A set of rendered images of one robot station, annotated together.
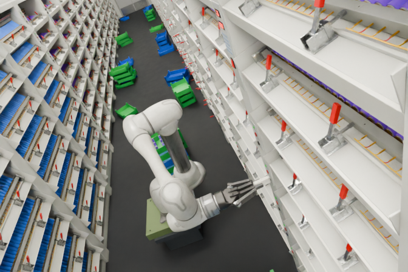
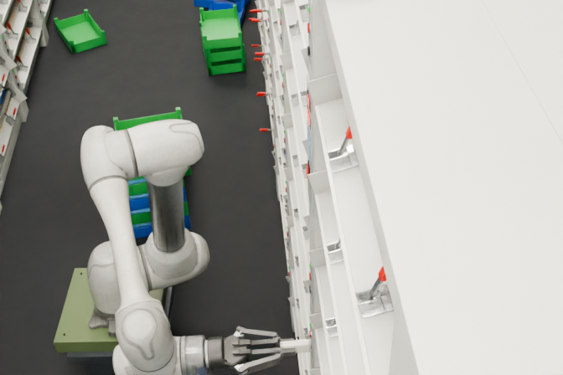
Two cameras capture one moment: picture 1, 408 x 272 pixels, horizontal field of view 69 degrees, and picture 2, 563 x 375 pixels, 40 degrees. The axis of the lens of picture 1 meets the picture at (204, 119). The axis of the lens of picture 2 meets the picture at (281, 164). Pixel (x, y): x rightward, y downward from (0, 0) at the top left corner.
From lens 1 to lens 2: 0.60 m
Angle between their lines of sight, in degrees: 9
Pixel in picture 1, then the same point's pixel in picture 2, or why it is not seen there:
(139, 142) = (105, 192)
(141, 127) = (116, 163)
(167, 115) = (173, 155)
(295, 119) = (346, 331)
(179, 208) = (142, 355)
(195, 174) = (188, 262)
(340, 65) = (373, 355)
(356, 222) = not seen: outside the picture
